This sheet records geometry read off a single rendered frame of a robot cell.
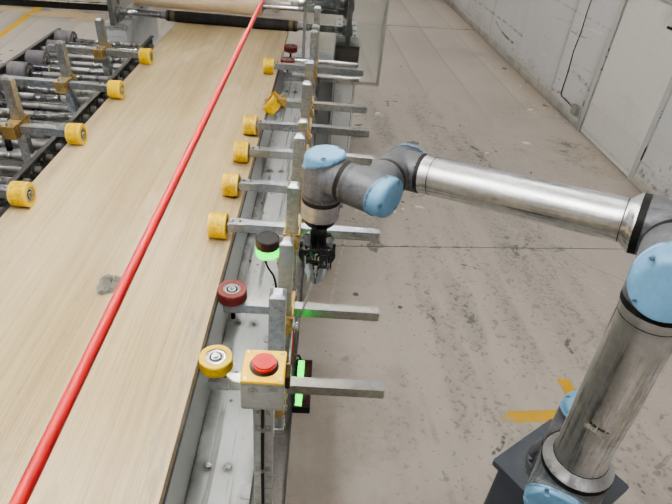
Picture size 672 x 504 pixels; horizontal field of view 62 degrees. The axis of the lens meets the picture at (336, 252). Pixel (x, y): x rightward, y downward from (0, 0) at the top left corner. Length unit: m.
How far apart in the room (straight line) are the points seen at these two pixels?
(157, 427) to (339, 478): 1.11
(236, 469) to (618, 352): 0.94
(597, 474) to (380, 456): 1.14
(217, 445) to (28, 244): 0.81
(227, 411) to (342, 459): 0.78
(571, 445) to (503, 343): 1.63
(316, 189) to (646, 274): 0.64
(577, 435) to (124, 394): 0.96
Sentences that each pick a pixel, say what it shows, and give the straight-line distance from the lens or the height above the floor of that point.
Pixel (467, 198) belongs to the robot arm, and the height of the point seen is 1.33.
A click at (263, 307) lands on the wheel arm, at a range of 1.57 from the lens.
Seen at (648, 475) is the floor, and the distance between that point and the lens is 2.67.
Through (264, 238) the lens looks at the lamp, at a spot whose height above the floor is 1.11.
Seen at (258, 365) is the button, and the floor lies 1.23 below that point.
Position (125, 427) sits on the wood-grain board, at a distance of 1.29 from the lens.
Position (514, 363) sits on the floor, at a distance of 2.81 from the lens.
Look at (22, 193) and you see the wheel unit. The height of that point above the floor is 0.96.
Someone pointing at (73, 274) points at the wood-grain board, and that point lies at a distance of 1.69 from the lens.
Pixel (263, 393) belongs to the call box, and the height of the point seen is 1.19.
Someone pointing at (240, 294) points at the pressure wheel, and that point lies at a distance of 1.54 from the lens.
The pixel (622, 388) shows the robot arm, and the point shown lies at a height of 1.16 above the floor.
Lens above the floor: 1.92
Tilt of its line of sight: 36 degrees down
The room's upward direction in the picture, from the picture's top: 6 degrees clockwise
